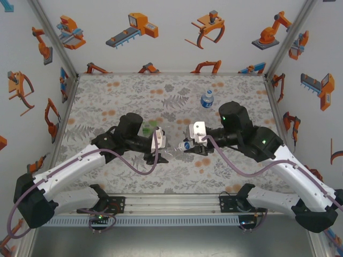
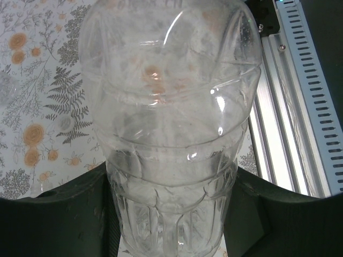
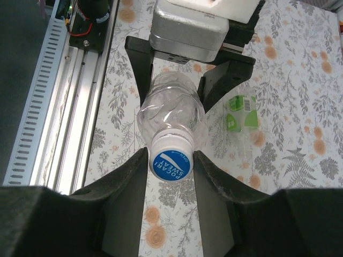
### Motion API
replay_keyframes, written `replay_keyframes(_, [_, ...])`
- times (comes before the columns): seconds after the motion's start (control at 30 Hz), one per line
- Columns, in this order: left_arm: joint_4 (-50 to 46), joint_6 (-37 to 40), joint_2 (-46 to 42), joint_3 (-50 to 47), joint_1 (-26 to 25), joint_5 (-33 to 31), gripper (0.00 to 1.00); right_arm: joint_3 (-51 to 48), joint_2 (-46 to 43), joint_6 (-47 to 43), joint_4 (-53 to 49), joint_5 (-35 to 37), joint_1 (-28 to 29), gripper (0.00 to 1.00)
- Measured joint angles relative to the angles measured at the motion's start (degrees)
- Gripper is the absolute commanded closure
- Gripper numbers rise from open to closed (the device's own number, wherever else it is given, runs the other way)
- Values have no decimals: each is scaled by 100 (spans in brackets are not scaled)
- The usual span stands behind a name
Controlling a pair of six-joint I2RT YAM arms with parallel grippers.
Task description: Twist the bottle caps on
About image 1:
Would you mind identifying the clear bottle with green label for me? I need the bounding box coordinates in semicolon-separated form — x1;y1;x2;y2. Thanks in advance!
141;120;174;135

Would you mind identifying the clear bottle without label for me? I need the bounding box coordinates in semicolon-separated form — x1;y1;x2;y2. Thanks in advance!
163;146;185;159

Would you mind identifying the clear bottle with blue label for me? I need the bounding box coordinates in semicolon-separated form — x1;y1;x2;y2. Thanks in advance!
200;93;215;110

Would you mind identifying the floral patterned table mat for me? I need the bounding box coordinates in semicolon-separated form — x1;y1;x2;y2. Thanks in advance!
53;74;295;195

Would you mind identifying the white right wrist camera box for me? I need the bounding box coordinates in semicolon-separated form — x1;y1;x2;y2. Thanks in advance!
187;121;207;145

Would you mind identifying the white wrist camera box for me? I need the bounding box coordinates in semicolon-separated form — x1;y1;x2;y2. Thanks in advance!
150;126;167;150
187;121;207;145

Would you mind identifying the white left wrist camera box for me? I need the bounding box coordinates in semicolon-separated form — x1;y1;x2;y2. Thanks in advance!
150;126;167;150

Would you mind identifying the aluminium table side rail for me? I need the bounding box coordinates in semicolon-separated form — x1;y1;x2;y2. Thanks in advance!
264;74;297;164
45;74;80;172

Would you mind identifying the wide aluminium frame rail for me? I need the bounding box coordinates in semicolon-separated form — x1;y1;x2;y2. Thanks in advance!
55;194;295;216

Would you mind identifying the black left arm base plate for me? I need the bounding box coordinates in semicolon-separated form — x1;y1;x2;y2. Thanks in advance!
77;196;126;214

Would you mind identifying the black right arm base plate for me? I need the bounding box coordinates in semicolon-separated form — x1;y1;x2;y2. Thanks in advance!
219;196;270;214

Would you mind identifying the slotted grey cable tray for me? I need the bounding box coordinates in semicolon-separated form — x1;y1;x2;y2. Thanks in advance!
47;216;240;227

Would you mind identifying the thin aluminium table edge rail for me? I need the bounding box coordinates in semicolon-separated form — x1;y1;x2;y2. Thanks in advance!
77;71;267;77

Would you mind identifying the slanted aluminium frame post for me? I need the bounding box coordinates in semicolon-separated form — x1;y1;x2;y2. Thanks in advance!
26;0;80;81
265;0;318;80

